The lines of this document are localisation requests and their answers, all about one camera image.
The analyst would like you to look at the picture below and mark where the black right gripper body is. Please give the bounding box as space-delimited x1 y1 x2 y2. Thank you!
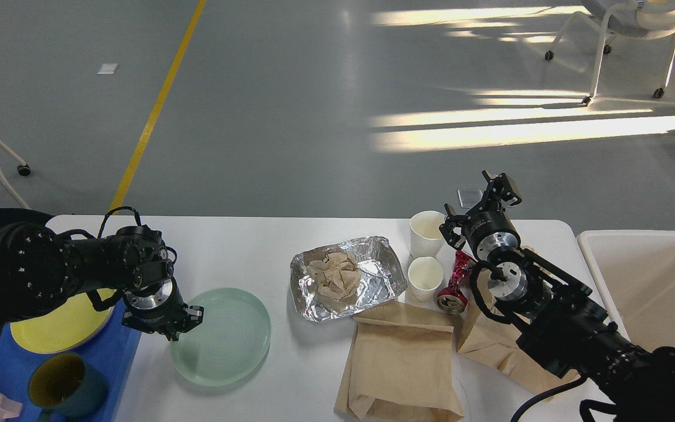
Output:
463 210 521 261

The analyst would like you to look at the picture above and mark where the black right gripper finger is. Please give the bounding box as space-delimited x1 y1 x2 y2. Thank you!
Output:
439 203 472 251
473 170 523 216

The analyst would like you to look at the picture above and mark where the light green plate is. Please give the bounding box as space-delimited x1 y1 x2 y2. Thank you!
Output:
171 287 271 387

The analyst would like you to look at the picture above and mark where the dark teal mug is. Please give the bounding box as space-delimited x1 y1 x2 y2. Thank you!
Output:
28 353 109 421

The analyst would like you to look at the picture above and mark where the large brown paper bag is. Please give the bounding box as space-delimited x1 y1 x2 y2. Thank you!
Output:
335 301 466 421

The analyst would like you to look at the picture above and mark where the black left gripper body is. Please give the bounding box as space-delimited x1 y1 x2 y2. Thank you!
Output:
123 277 187 335

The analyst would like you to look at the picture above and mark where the blue plastic tray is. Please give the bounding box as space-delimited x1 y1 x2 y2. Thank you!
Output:
0 304 141 421

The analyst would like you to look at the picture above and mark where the small grey floor plate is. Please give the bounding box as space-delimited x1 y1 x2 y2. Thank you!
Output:
457 189 483 209

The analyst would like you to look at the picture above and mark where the white paper cup front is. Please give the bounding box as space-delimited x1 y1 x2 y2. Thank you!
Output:
407 257 445 302

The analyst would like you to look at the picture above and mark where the crushed red soda can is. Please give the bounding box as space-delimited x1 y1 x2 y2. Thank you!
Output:
437 251 476 315

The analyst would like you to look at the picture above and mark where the small brown paper bag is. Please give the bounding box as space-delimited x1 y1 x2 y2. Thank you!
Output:
457 289 579 394

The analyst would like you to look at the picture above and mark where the white plastic bin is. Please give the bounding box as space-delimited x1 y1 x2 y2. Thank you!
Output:
578 230 675 352

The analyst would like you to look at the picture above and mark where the white paper cup rear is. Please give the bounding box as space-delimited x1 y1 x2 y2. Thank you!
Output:
410 210 446 259

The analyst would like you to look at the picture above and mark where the white paper cup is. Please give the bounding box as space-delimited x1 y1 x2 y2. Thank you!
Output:
410 210 446 259
407 257 445 302

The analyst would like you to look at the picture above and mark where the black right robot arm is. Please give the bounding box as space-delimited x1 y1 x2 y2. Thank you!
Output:
439 171 675 421

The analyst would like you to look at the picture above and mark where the white chair on casters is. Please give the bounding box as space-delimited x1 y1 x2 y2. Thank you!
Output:
544 1 675 106

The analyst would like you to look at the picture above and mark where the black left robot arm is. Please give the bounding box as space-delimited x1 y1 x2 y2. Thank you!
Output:
0 207 204 341

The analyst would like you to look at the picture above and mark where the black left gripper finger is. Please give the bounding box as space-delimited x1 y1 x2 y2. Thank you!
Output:
121 314 162 334
171 305 204 342

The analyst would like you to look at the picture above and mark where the yellow plate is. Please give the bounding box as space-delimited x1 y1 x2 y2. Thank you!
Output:
9 293 114 355

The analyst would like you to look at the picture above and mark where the crumpled brown paper napkin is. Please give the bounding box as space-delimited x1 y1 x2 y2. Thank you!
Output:
306 252 361 302

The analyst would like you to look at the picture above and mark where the aluminium foil tray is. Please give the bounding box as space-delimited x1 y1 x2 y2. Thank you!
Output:
290 236 407 323

